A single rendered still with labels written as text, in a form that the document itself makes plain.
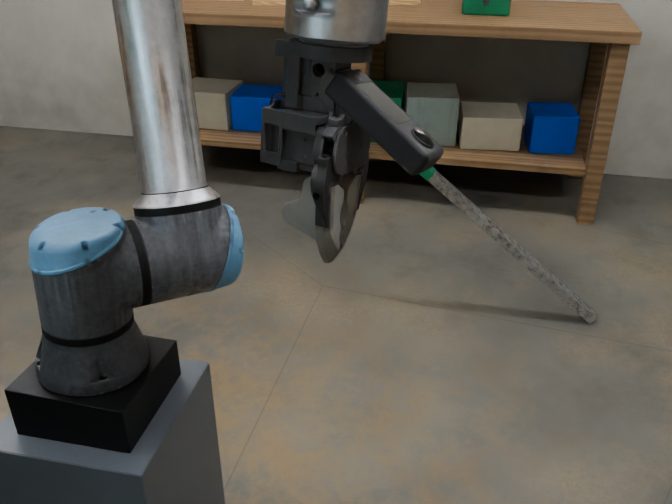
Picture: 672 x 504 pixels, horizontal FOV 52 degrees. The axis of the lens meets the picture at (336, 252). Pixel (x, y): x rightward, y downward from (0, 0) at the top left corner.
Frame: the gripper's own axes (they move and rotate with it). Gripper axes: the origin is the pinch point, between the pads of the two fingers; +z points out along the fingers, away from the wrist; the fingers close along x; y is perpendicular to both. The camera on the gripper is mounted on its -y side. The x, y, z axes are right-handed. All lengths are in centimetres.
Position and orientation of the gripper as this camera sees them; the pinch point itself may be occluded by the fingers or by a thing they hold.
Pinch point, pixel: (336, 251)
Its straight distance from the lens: 68.7
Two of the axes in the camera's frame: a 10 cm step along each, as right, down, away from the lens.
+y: -8.8, -2.6, 4.1
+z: -0.8, 9.1, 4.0
